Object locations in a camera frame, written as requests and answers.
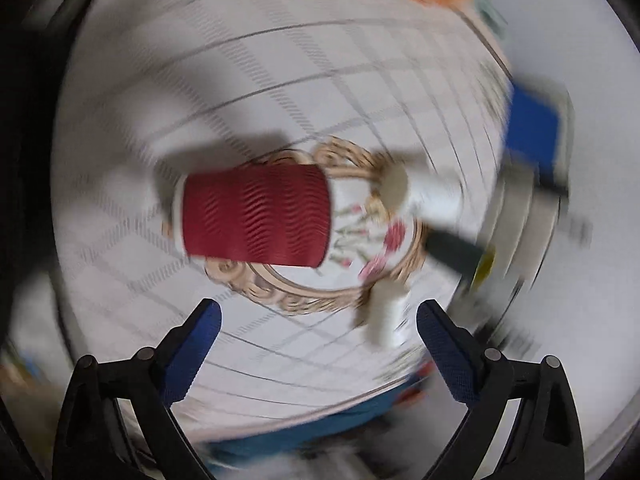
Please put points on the red ribbed paper cup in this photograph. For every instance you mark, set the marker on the red ribbed paper cup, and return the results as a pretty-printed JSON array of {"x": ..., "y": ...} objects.
[{"x": 255, "y": 215}]

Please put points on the blue cloth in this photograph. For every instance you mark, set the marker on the blue cloth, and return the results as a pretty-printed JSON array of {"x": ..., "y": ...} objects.
[{"x": 320, "y": 427}]

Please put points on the white checked tablecloth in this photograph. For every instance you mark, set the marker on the white checked tablecloth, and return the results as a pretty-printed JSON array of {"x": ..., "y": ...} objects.
[{"x": 280, "y": 110}]

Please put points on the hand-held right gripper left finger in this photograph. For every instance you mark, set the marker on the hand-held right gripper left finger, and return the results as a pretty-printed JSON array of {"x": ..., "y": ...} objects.
[{"x": 192, "y": 347}]

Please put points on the white cup lower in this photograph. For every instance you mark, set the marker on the white cup lower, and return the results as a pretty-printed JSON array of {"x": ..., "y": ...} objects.
[{"x": 382, "y": 315}]

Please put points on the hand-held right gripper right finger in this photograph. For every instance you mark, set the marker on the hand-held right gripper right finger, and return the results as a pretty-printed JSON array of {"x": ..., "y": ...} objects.
[{"x": 450, "y": 350}]

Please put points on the white cup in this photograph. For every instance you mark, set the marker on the white cup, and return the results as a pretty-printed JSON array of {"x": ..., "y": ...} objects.
[
  {"x": 382, "y": 315},
  {"x": 425, "y": 192}
]

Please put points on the white cup upper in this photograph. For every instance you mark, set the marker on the white cup upper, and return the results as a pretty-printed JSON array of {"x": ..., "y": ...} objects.
[{"x": 425, "y": 192}]

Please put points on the dark remote control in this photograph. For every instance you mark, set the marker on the dark remote control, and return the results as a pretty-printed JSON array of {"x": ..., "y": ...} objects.
[{"x": 452, "y": 250}]

